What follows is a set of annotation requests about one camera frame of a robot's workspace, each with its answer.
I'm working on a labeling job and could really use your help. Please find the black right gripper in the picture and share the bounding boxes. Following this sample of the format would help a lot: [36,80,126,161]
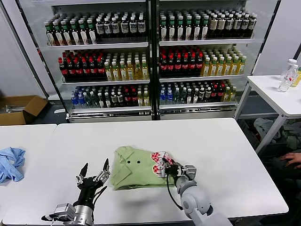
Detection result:
[160,156,184,178]

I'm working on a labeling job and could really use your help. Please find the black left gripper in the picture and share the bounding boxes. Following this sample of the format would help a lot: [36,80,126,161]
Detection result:
[75,158,111,207]

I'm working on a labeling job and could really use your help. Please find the green polo shirt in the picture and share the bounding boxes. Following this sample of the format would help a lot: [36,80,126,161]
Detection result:
[110,145,179,191]

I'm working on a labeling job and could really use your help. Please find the grey green clothes pile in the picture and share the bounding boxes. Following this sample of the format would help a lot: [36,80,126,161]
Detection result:
[282,120,301,150]

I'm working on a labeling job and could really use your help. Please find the person bare hand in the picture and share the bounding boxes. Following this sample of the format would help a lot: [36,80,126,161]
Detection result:
[279,152,301,169]

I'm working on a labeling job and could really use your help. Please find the beverage display cabinet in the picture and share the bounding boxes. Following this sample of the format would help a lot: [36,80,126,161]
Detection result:
[0,0,155,123]
[150,0,283,121]

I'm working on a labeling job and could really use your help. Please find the crumpled blue cloth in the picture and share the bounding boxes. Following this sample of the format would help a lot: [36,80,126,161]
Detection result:
[0,147,26,183]

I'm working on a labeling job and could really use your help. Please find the black plastic crate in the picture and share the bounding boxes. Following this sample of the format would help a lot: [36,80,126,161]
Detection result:
[238,119,261,148]

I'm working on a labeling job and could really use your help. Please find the brown cardboard box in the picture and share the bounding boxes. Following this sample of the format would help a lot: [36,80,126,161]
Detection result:
[0,95,49,127]

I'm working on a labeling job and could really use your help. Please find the bundle of metal rods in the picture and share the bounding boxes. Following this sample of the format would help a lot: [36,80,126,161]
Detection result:
[4,105,25,114]

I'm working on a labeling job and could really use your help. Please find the grey white cloth pile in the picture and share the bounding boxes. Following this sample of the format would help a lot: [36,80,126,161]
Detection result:
[253,117,282,144]

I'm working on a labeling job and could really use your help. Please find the person dark trousers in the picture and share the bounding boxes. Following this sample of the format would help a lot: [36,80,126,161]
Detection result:
[261,153,301,189]

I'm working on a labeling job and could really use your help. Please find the white side table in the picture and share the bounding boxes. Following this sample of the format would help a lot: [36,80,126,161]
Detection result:
[234,74,301,154]

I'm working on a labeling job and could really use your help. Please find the green cap white label bottle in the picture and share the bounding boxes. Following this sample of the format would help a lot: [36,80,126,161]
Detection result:
[201,15,209,40]
[88,19,97,45]
[46,21,55,46]
[63,21,71,46]
[79,20,88,45]
[160,17,168,41]
[176,16,184,41]
[168,16,176,41]
[184,16,193,40]
[193,15,201,40]
[71,20,80,45]
[54,21,63,46]

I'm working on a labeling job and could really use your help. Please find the dark bottle blue white label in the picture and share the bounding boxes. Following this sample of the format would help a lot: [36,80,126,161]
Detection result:
[129,16,138,37]
[96,18,105,38]
[111,17,120,38]
[103,18,112,38]
[137,16,146,37]
[120,17,129,37]

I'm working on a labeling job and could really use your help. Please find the clear bottle red label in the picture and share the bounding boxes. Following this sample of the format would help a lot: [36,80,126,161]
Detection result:
[277,65,299,93]

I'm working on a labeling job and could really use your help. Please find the dark bottle beige label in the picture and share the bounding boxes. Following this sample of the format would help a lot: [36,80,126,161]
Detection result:
[209,14,218,39]
[217,14,226,39]

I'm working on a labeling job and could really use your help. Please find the yellow drink bottle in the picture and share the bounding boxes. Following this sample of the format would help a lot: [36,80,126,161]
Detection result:
[290,67,301,88]

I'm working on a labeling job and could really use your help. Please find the clear bottle white cap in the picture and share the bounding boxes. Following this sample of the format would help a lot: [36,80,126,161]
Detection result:
[279,58,298,80]

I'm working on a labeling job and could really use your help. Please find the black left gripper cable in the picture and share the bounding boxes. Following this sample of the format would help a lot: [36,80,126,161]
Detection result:
[93,186,108,204]

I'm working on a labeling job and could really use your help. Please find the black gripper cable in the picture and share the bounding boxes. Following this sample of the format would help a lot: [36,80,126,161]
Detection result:
[93,186,108,204]
[166,174,184,210]

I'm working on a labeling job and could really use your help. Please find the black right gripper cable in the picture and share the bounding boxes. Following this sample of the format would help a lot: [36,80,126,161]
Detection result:
[166,174,184,210]

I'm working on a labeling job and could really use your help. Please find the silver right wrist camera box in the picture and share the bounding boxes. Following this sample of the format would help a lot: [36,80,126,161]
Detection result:
[182,165,198,181]

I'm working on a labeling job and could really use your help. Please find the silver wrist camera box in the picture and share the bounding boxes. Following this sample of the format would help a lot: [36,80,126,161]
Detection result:
[54,203,76,218]
[182,165,198,181]

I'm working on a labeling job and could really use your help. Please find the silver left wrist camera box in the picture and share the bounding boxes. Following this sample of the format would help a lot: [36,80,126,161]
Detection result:
[54,203,76,218]

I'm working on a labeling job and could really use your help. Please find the black left camera cable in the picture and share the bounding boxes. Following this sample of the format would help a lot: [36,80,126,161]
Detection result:
[41,213,58,222]

